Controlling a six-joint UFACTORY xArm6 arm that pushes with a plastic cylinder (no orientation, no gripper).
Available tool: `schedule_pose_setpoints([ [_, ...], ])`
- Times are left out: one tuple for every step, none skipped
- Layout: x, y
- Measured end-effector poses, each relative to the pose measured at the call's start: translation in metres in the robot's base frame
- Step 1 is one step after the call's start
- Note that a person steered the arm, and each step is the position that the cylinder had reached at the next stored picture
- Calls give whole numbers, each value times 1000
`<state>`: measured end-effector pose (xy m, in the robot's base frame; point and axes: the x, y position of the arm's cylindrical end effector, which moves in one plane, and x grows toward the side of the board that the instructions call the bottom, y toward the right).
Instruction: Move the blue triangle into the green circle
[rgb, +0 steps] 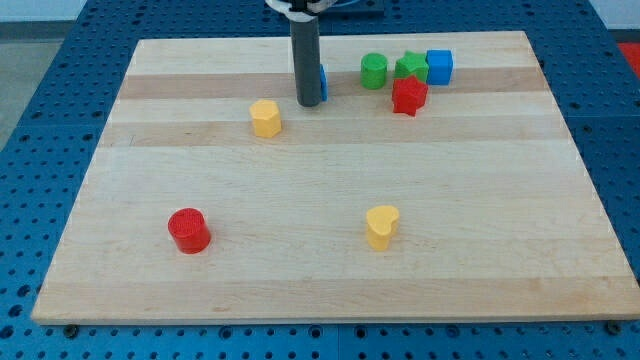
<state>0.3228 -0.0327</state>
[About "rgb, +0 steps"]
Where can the green star block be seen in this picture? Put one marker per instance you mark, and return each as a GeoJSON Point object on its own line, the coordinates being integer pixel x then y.
{"type": "Point", "coordinates": [412, 64]}

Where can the blue cube block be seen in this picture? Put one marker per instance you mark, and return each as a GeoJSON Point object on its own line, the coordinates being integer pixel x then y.
{"type": "Point", "coordinates": [441, 66]}

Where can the red star block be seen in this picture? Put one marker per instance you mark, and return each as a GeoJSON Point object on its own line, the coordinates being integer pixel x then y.
{"type": "Point", "coordinates": [409, 95]}

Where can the green cylinder block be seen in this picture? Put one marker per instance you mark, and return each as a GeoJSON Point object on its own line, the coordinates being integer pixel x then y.
{"type": "Point", "coordinates": [373, 71]}

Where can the yellow hexagon block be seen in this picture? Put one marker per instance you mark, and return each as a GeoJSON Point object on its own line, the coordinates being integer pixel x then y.
{"type": "Point", "coordinates": [266, 118]}

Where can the wooden board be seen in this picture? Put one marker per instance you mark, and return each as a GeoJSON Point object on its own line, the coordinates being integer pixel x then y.
{"type": "Point", "coordinates": [499, 219]}

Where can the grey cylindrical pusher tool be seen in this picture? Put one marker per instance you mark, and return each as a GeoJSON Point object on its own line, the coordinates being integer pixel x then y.
{"type": "Point", "coordinates": [306, 60]}

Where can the red cylinder block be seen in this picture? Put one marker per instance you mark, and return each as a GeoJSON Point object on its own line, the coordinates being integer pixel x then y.
{"type": "Point", "coordinates": [189, 230]}

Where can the yellow heart block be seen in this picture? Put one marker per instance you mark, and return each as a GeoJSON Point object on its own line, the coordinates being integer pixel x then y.
{"type": "Point", "coordinates": [381, 226]}

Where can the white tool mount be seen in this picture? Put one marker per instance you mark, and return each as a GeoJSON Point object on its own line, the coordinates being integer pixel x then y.
{"type": "Point", "coordinates": [300, 10]}

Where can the blue triangle block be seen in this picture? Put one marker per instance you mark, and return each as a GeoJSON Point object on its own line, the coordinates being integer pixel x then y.
{"type": "Point", "coordinates": [324, 84]}

